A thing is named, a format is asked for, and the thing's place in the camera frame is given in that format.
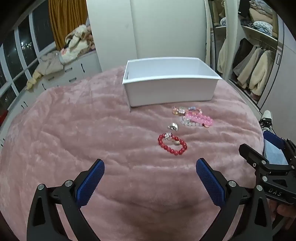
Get mustard curtain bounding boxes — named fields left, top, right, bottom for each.
left=48, top=0, right=90, bottom=50

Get dark hanging coat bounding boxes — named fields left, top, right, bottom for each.
left=232, top=38, right=254, bottom=70

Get cream plush jacket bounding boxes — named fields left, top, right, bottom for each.
left=57, top=24, right=96, bottom=64

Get hanging coats in wardrobe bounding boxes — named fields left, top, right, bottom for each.
left=233, top=45, right=264, bottom=87

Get stack of folded clothes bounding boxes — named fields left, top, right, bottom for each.
left=240, top=0, right=278, bottom=38

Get red bead bracelet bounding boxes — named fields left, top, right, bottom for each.
left=158, top=132, right=187, bottom=156

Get pink fluffy blanket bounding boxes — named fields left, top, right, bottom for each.
left=0, top=65, right=266, bottom=241

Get white drawer cabinet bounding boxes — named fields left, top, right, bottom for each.
left=0, top=51, right=102, bottom=149

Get white sneaker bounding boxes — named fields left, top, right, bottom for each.
left=259, top=110, right=274, bottom=131

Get person's right hand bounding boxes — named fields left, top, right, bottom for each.
left=269, top=200, right=295, bottom=230

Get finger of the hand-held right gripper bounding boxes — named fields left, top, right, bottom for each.
left=263, top=130, right=296, bottom=164
left=239, top=144, right=270, bottom=171

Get open wardrobe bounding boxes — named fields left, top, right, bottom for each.
left=228, top=0, right=296, bottom=110

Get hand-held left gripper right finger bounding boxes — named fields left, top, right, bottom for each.
left=195, top=158, right=273, bottom=241

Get standing mirror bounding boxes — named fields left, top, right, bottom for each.
left=205, top=0, right=230, bottom=80

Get pastel multicolour bead bracelet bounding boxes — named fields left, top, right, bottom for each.
left=172, top=106, right=203, bottom=116

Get beige padded garment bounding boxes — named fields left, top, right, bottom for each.
left=26, top=50, right=65, bottom=90

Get person's leg in jeans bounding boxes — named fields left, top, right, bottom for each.
left=264, top=139, right=288, bottom=165

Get white plastic box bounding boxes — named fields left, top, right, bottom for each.
left=122, top=57, right=223, bottom=113

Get pale lilac bead bracelet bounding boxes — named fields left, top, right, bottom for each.
left=180, top=116, right=204, bottom=128

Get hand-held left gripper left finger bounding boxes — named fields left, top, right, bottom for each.
left=26, top=159, right=105, bottom=241

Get large window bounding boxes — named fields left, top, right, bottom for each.
left=0, top=5, right=57, bottom=116

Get pink bead bracelet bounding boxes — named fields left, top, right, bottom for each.
left=185, top=111, right=213, bottom=127

